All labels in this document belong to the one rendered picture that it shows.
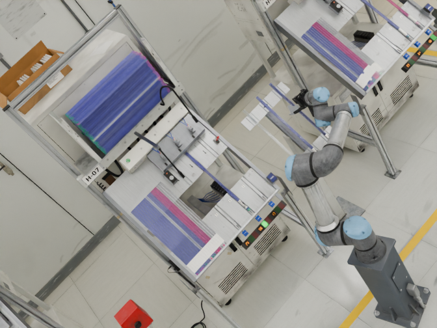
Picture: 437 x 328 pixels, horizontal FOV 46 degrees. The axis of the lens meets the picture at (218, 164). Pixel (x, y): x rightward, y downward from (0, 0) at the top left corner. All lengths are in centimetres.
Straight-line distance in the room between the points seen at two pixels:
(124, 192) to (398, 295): 155
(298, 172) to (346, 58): 113
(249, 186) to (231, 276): 77
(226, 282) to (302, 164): 137
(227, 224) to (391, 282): 89
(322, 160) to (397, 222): 127
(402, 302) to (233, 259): 108
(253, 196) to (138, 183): 65
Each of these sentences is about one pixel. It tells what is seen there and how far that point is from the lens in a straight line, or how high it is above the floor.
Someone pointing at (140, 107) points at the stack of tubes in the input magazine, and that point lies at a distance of 283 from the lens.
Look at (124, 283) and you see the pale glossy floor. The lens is 432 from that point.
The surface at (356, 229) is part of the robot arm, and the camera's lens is 250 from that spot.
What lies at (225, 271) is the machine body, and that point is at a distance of 339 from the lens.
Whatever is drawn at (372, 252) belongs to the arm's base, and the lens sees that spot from 261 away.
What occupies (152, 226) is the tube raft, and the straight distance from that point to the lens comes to 289.
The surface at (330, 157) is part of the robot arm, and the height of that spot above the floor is 116.
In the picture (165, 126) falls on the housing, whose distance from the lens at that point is 295.
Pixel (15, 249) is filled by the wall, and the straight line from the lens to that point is 462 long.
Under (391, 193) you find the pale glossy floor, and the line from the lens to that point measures 359.
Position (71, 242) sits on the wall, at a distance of 474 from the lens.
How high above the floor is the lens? 271
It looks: 37 degrees down
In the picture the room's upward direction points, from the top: 38 degrees counter-clockwise
